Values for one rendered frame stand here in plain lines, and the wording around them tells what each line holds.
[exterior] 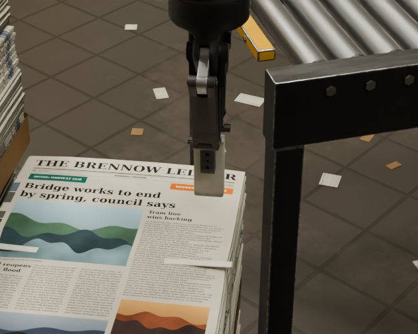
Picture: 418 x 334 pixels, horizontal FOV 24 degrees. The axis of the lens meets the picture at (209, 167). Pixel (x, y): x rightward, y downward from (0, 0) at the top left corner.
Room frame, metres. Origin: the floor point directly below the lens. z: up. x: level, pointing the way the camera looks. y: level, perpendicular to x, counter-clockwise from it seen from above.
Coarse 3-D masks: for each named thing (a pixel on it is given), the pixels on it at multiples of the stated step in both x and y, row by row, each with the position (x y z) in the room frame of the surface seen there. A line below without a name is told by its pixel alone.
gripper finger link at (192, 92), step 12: (192, 84) 0.75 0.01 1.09; (216, 84) 0.75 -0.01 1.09; (192, 96) 0.76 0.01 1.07; (204, 96) 0.76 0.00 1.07; (216, 96) 0.76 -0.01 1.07; (192, 108) 0.76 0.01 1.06; (204, 108) 0.76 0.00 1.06; (216, 108) 0.76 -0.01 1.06; (192, 120) 0.77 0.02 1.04; (204, 120) 0.76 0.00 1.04; (216, 120) 0.76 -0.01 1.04; (192, 132) 0.77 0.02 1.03; (204, 132) 0.77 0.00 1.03; (216, 132) 0.77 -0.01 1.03; (192, 144) 0.77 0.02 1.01; (216, 144) 0.77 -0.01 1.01
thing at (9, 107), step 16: (0, 0) 1.02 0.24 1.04; (0, 16) 1.01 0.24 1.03; (0, 32) 1.02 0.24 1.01; (0, 48) 0.99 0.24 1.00; (0, 64) 0.98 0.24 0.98; (16, 64) 1.03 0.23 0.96; (0, 80) 0.98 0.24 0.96; (16, 80) 1.01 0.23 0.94; (0, 96) 0.97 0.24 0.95; (16, 96) 1.01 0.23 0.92; (0, 112) 0.96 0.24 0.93; (16, 112) 1.01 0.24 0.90; (0, 128) 0.95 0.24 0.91; (16, 128) 1.01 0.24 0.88; (0, 144) 0.95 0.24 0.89
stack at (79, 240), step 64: (64, 192) 0.94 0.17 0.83; (128, 192) 0.94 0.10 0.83; (192, 192) 0.94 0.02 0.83; (0, 256) 0.82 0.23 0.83; (64, 256) 0.82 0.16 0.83; (128, 256) 0.82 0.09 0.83; (192, 256) 0.83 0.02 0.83; (0, 320) 0.72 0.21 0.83; (64, 320) 0.72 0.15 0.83; (128, 320) 0.72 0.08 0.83; (192, 320) 0.72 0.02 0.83
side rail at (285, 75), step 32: (320, 64) 1.32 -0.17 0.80; (352, 64) 1.32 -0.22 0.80; (384, 64) 1.32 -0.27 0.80; (416, 64) 1.32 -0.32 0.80; (288, 96) 1.26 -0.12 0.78; (320, 96) 1.28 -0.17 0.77; (352, 96) 1.29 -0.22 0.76; (384, 96) 1.31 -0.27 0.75; (416, 96) 1.32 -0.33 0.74; (288, 128) 1.26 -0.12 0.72; (320, 128) 1.28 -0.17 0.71; (352, 128) 1.29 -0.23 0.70; (384, 128) 1.31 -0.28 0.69
